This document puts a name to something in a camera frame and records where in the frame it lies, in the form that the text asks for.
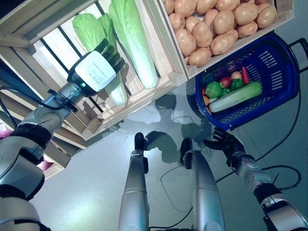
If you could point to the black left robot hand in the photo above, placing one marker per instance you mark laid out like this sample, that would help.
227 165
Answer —
93 72

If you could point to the small orange fruit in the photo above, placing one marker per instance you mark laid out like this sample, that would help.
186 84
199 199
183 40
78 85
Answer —
207 99

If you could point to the silver robot leg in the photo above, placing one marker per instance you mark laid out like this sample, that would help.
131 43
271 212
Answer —
207 192
133 197

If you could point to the tan plastic potato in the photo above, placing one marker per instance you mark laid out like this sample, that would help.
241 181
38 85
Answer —
185 42
176 21
185 7
199 57
266 16
246 13
202 34
223 21
222 43
247 29

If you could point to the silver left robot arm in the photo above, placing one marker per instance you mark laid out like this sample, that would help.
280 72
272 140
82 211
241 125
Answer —
21 168

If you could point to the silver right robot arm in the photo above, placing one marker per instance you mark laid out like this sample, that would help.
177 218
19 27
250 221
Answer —
281 211

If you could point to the big green bell pepper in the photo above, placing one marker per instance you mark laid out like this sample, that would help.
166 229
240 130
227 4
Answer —
213 90

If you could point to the green white napa cabbage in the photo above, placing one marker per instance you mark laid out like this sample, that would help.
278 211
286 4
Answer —
137 48
89 31
235 96

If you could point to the silver left robot leg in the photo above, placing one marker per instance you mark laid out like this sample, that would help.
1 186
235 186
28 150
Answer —
133 197

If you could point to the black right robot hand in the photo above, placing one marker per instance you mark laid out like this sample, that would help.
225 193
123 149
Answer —
232 145

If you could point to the wooden cabbage crate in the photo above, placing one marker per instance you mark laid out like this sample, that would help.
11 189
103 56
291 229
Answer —
142 99

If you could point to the pale yellow onion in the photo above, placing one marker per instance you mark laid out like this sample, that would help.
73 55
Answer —
236 75

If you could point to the red apple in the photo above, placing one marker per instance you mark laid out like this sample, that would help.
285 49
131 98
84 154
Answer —
225 81

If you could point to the red plastic carrot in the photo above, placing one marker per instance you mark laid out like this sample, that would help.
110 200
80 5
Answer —
245 75

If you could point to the blue plastic shopping basket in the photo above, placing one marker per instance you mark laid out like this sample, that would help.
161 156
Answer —
287 60

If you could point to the silver right robot leg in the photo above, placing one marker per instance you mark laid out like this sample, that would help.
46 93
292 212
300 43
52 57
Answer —
207 192

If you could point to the wooden potato crate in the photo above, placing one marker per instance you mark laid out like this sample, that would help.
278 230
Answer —
192 72

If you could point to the small green bell pepper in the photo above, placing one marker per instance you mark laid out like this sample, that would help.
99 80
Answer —
236 84

